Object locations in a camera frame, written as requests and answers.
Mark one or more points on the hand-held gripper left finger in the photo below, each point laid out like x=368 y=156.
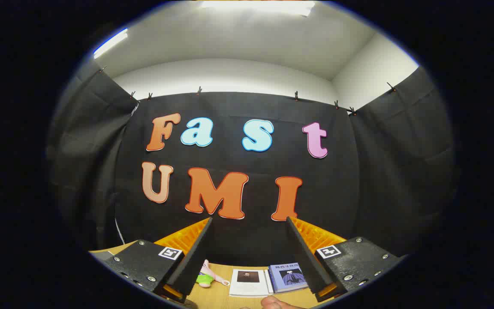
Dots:
x=193 y=262

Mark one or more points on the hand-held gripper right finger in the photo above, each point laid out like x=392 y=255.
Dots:
x=307 y=262

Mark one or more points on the pink and green plush toy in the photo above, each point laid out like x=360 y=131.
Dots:
x=206 y=280

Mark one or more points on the blue book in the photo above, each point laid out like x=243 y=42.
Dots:
x=287 y=279

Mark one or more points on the white book with portrait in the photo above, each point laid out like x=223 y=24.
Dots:
x=247 y=287

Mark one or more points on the narrow ceiling light strip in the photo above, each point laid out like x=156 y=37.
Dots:
x=109 y=43

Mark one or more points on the wide ceiling light panel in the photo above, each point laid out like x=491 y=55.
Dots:
x=255 y=6

